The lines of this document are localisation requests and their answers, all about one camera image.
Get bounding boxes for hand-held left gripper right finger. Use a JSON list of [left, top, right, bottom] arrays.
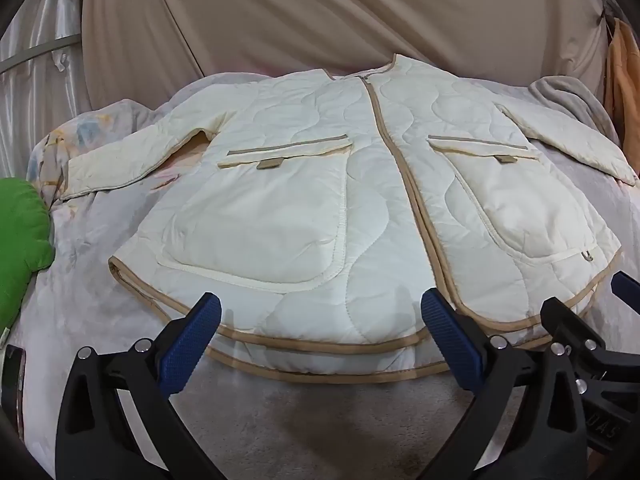
[[421, 288, 593, 480]]

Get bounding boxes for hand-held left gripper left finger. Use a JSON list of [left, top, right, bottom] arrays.
[[54, 292, 226, 480]]

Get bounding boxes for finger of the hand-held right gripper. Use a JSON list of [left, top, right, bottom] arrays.
[[611, 271, 640, 312], [541, 297, 622, 368]]

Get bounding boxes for cream quilted jacket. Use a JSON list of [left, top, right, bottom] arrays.
[[59, 52, 640, 386]]

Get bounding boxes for grey floral blanket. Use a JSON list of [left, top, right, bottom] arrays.
[[10, 72, 640, 480]]

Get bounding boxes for dark flat device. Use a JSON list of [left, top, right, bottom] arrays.
[[0, 344, 27, 433]]

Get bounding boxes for grey fleece cloth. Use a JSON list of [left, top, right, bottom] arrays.
[[529, 76, 622, 147]]

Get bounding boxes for green pillow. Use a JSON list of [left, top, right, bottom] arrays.
[[0, 176, 55, 328]]

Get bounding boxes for orange hanging cloth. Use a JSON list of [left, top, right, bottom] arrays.
[[602, 17, 640, 133]]

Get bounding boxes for white satin curtain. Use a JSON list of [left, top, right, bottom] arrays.
[[0, 0, 93, 178]]

